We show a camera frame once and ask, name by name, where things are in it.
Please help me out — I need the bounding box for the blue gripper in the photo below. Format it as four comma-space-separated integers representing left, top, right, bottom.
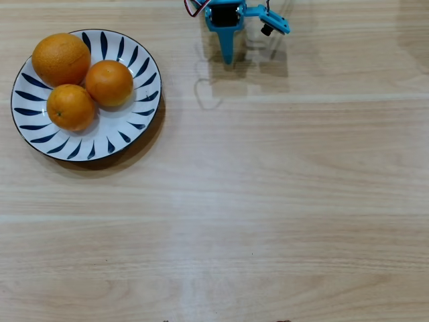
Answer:
204, 0, 247, 66

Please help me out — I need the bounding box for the orange without stem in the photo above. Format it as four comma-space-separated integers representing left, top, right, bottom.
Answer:
84, 59, 135, 108

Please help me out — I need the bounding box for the large orange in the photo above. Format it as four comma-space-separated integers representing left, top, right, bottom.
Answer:
31, 32, 93, 89

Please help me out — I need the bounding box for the orange with green stem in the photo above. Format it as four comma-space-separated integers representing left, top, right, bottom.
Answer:
46, 83, 97, 132

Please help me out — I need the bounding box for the white plate blue stroke pattern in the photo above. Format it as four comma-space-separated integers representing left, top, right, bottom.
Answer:
10, 29, 163, 162

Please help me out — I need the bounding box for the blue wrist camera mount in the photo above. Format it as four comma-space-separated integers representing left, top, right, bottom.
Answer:
245, 3, 292, 37

